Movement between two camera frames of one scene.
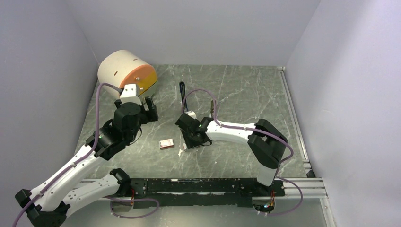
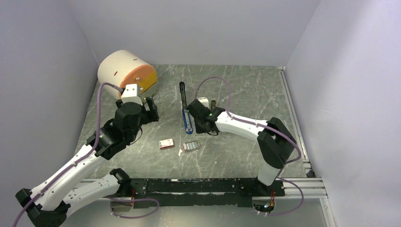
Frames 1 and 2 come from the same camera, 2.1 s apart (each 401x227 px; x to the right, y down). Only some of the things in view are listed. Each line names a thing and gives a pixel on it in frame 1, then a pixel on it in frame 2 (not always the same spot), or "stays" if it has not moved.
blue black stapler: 182,92 stays
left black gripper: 150,113 stays
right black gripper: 189,144 -> 199,130
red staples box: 166,144 stays
